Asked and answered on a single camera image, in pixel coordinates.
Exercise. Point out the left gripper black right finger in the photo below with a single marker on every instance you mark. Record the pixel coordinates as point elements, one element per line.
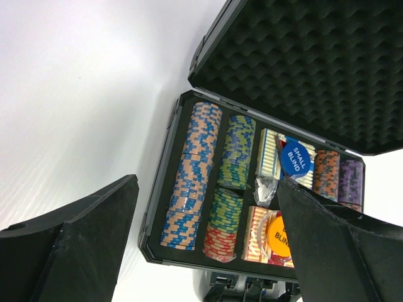
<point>339,254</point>

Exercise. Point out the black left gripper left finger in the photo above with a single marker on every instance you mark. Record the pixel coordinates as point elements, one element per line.
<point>73,253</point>

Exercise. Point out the orange big blind button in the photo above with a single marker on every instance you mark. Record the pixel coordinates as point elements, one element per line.
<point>277,238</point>

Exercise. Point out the red playing card deck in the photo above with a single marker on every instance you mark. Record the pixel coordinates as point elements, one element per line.
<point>251,251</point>

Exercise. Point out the silver key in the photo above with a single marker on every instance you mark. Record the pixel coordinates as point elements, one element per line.
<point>265,190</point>

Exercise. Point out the blue small blind button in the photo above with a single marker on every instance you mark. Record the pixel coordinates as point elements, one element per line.
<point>295,159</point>

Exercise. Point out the black poker set case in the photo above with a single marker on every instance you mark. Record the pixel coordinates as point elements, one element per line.
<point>328,73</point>

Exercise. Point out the orange black lower chip stack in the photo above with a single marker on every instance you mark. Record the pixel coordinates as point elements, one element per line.
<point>356,207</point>

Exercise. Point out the orange black chip stack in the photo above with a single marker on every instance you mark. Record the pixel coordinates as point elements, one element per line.
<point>326,174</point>
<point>356,207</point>

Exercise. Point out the purple black chip stack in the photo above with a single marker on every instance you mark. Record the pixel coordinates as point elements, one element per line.
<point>350,189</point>

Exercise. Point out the blue playing card deck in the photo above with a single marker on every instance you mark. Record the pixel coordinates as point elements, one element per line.
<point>269,161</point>

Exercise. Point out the red yellow chip stack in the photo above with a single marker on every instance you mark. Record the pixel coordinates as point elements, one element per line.
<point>219,245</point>

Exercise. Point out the green yellow chip stack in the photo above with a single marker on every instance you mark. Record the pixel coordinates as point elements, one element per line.
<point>226,210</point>

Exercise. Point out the blue orange chip stack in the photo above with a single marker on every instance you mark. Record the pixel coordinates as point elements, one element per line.
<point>186,203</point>

